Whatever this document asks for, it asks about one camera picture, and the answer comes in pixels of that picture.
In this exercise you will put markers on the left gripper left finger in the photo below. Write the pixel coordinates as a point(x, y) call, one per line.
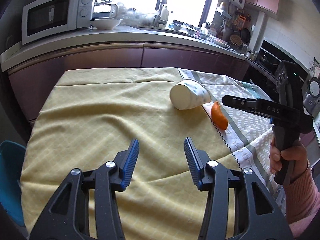
point(125, 161)

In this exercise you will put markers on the maroon base cabinets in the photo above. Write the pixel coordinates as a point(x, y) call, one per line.
point(33, 80)

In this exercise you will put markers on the white microwave oven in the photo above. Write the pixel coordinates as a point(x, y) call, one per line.
point(44, 18)

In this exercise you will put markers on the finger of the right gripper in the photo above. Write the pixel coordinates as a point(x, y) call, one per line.
point(253, 106)

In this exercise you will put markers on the right hand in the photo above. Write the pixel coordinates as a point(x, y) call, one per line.
point(297, 154)

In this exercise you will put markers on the white green patterned tablecloth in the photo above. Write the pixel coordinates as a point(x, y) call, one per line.
point(248, 136)

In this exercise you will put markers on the orange peel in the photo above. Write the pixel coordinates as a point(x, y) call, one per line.
point(218, 117)

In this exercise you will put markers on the black built-in oven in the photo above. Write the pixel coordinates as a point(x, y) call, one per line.
point(261, 71)

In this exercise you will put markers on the white dotted paper cup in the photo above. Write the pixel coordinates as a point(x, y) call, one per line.
point(189, 94)

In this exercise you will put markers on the yellow checked tablecloth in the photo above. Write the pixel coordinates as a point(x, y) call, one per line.
point(91, 115)

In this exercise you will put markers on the white soap bottle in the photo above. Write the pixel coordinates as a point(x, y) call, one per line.
point(165, 14)

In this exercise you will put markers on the glass kettle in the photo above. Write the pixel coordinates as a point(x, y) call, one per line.
point(104, 9)

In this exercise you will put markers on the silver rice cooker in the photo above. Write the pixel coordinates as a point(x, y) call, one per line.
point(310, 91)

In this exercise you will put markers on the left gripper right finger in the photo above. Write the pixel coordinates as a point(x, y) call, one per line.
point(197, 160)

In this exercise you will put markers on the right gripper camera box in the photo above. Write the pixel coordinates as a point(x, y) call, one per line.
point(288, 85)

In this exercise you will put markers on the black frying pan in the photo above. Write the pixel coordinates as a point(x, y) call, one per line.
point(245, 35)

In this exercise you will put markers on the white bowl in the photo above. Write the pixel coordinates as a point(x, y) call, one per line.
point(105, 23)

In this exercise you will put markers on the blue trash bin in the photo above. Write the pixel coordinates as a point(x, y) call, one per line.
point(12, 158)

